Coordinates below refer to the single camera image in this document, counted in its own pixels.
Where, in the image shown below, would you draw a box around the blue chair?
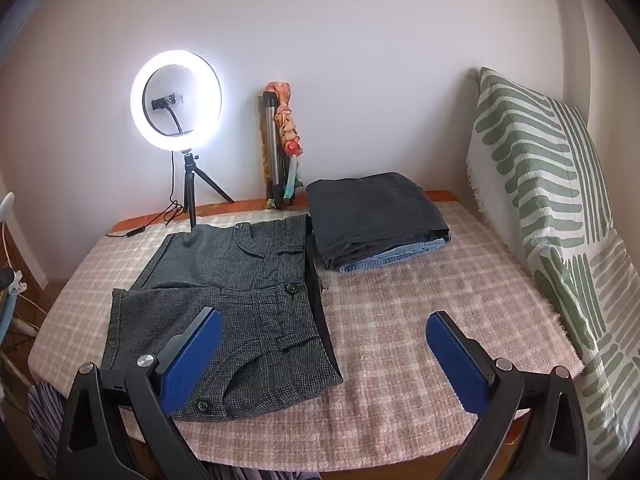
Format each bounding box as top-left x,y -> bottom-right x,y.
0,290 -> 23,343

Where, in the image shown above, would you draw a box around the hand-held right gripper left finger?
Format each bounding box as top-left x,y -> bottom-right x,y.
56,306 -> 224,480

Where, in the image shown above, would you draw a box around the green white patterned pillow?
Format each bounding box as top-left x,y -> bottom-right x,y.
466,66 -> 640,476

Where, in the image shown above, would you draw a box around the pink checked blanket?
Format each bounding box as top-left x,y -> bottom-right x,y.
27,200 -> 586,473

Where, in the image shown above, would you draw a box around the silver folded stand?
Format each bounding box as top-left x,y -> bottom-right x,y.
259,89 -> 297,208

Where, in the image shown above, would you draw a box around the orange bedsheet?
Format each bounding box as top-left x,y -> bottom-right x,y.
111,189 -> 458,235

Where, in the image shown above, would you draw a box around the striped cloth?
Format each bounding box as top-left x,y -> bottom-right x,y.
27,382 -> 72,480

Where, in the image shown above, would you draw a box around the black mini tripod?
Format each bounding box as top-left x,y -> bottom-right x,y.
170,149 -> 236,233

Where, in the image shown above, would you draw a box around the white ring light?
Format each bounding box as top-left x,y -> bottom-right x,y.
131,50 -> 224,150

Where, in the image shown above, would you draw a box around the dark grey folded pants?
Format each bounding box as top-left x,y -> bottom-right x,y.
306,172 -> 451,271

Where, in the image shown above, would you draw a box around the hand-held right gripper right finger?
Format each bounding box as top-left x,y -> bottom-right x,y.
425,311 -> 587,480

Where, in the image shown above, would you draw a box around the white clamp lamp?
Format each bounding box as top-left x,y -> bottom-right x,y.
0,192 -> 27,293

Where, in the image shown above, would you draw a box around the grey houndstooth pants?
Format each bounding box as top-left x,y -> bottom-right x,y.
100,214 -> 345,422

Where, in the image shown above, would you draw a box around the blue folded jeans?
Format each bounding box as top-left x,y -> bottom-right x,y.
340,232 -> 452,274

